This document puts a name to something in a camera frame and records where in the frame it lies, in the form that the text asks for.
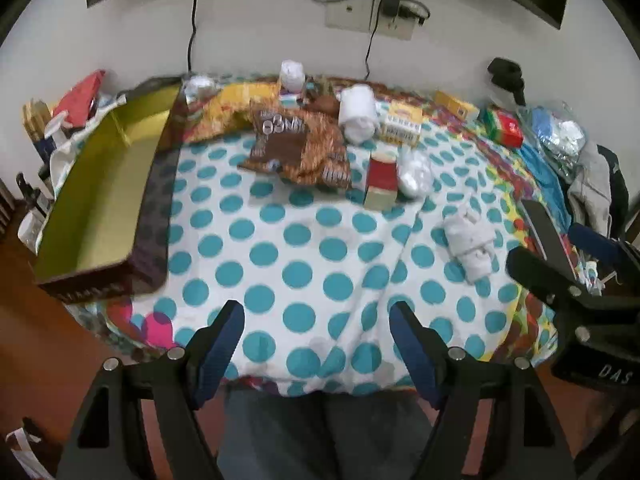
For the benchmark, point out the red bag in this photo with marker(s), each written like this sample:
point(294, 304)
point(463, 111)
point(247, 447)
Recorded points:
point(80, 97)

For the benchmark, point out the brown snack bag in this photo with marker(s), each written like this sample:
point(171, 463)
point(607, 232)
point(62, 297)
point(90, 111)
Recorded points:
point(272, 135)

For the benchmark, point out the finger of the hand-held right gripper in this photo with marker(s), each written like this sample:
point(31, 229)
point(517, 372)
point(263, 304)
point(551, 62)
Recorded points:
point(597, 242)
point(540, 270)

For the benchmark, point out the polka dot tablecloth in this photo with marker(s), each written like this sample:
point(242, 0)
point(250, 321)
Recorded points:
point(300, 260)

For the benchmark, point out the small yellow medicine box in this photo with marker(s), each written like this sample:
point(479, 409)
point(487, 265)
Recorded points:
point(456, 105)

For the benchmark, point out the orange patterned snack bag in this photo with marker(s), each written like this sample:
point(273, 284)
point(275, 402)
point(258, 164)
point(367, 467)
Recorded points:
point(325, 155)

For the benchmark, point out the black smartphone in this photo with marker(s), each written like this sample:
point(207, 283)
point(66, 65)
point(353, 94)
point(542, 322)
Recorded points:
point(547, 235)

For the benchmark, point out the white crumpled plastic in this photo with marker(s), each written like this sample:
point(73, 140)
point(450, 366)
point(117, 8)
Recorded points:
point(200, 87)

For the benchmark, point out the grey white sock roll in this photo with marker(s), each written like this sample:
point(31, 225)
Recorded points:
point(470, 242)

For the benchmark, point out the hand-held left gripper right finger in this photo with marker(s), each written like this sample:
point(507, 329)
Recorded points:
point(415, 355)

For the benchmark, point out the red gold box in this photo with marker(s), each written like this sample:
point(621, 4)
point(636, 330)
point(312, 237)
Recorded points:
point(381, 180)

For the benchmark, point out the large yellow medicine box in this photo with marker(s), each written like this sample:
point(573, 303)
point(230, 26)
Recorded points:
point(400, 125)

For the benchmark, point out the yellow snack bag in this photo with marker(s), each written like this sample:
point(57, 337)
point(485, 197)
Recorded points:
point(225, 110)

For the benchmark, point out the clear plastic bag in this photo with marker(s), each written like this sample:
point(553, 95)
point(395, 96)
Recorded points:
point(555, 132)

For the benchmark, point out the dark garment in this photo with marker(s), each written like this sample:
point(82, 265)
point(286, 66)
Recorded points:
point(619, 185)

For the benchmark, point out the wall socket plate with plugs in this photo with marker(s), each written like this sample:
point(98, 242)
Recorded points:
point(395, 27)

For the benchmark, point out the white towel roll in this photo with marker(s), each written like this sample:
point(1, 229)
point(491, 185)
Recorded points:
point(357, 112)

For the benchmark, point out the black angled plug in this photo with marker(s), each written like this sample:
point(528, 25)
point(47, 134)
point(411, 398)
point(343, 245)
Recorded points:
point(415, 12)

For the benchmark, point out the plastic wrapped white pads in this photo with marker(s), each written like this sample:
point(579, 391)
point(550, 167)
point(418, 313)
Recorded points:
point(415, 175)

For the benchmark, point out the green red medicine box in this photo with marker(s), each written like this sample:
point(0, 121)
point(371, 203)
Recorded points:
point(502, 127)

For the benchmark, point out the grey garment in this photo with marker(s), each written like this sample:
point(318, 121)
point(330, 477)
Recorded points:
point(590, 185)

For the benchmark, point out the person's grey trousers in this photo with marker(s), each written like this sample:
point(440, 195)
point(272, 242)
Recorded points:
point(325, 440)

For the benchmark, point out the blue cloth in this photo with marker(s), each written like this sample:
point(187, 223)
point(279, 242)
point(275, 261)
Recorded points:
point(545, 185)

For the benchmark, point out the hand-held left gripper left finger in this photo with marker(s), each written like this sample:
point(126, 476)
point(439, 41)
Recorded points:
point(220, 355)

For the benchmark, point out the striped shopping bag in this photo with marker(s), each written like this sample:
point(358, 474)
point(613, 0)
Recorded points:
point(20, 452)

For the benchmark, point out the black spray bottle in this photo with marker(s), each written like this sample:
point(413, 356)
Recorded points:
point(31, 195)

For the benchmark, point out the brown toy figure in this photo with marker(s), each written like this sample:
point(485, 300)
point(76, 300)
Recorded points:
point(327, 104)

